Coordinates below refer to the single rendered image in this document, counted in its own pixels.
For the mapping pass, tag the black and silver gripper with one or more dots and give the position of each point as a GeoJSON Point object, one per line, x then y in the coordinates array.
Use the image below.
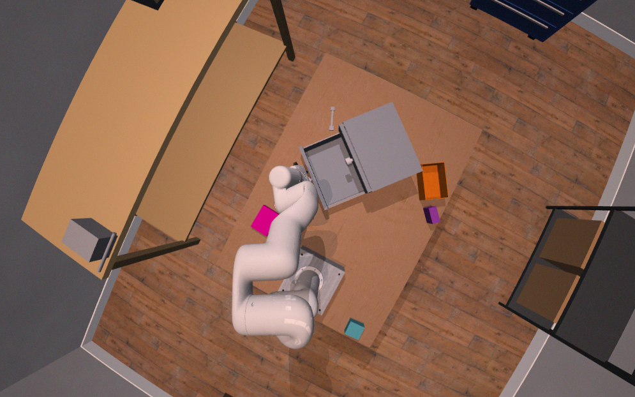
{"type": "Point", "coordinates": [302, 170]}

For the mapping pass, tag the grey cabinet with drawer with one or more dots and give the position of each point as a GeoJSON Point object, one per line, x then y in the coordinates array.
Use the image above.
{"type": "Point", "coordinates": [370, 151]}

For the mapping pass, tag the teal cube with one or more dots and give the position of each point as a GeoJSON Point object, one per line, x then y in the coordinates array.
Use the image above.
{"type": "Point", "coordinates": [354, 328]}

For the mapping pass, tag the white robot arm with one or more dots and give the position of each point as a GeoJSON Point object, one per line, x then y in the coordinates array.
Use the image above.
{"type": "Point", "coordinates": [289, 315]}

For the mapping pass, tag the purple block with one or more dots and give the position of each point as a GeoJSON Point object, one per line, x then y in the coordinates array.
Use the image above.
{"type": "Point", "coordinates": [431, 214]}

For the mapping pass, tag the orange open box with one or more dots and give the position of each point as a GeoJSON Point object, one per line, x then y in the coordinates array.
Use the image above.
{"type": "Point", "coordinates": [432, 181]}

